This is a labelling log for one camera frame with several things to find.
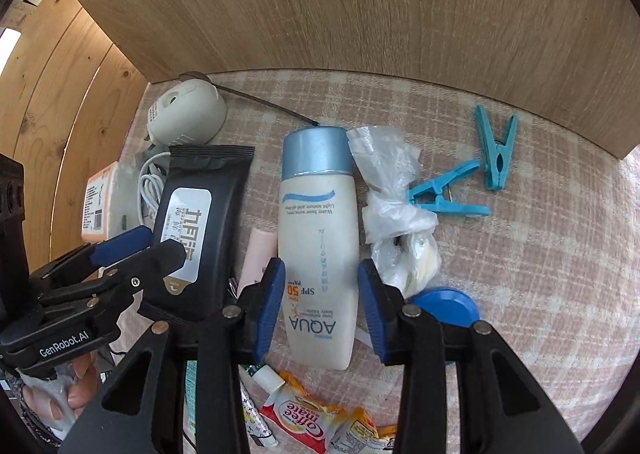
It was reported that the orange tissue pack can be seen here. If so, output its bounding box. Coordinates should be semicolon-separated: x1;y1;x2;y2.
81;162;139;243

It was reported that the blue round lid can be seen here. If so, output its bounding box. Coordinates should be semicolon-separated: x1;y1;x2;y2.
410;286;482;366

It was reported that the white usb cable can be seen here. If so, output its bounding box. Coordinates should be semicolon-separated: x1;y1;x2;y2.
136;149;173;228

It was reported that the pink tube grey cap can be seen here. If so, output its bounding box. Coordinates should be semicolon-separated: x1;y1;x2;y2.
238;228;278;294

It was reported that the patterned pen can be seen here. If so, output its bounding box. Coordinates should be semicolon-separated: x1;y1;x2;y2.
240;370;279;448

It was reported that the clear plastic bag bundle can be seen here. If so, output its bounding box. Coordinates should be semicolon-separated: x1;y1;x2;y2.
347;126;440;299

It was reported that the small yellow sachet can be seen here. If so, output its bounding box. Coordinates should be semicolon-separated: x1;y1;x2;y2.
328;408;397;454

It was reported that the coffee mate sachet red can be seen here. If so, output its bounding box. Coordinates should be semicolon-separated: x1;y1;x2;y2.
260;372;347;454

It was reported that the black wet wipes pack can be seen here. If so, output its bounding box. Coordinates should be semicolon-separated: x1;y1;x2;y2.
139;145;255;322

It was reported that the blue clothespin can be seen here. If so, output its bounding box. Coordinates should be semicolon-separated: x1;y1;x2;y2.
408;159;490;217
475;105;518;191

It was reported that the white sunscreen bottle blue cap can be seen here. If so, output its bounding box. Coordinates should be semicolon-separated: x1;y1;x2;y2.
278;127;359;370

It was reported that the person left hand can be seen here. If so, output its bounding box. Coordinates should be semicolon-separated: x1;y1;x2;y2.
20;353;101;437

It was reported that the plaid tablecloth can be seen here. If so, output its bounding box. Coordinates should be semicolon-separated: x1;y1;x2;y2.
106;68;640;454

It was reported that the white plug adapter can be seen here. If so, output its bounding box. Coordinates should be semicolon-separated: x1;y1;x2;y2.
146;78;228;146

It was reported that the light wooden board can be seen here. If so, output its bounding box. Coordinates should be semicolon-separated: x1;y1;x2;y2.
78;0;639;158

